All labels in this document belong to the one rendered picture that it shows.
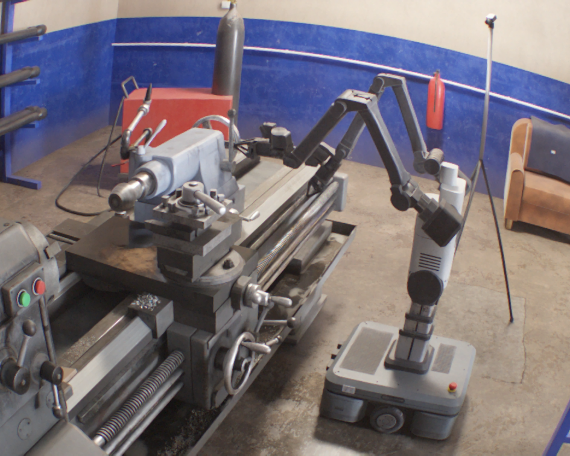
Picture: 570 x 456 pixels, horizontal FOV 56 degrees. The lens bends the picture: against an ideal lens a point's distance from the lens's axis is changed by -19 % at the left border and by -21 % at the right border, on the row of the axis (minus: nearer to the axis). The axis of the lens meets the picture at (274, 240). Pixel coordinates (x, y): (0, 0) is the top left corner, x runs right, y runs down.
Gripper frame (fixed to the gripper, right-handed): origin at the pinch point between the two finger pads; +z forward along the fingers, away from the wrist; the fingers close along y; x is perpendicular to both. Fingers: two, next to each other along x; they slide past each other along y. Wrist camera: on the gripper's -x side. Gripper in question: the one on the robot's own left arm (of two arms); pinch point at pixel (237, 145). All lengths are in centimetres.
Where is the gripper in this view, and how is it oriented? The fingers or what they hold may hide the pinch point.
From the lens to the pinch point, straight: 248.5
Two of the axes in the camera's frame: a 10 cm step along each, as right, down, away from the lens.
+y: -3.6, 3.8, -8.5
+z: -9.3, -2.1, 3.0
